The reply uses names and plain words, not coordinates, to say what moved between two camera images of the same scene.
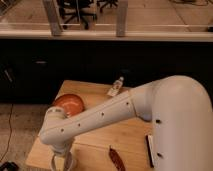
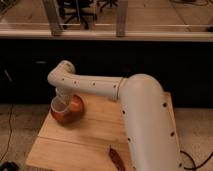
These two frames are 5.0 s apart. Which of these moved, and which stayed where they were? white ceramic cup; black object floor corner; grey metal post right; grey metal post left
Moved: white ceramic cup
Stayed: grey metal post right; black object floor corner; grey metal post left
